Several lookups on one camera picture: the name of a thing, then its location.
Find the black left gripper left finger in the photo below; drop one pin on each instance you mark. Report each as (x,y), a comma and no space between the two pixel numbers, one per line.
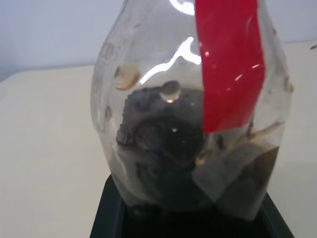
(106,213)

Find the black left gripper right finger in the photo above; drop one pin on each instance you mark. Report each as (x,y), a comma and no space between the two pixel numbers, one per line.
(272,223)

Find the clear bottle with red label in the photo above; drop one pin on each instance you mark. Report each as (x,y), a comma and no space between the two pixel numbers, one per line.
(232,74)

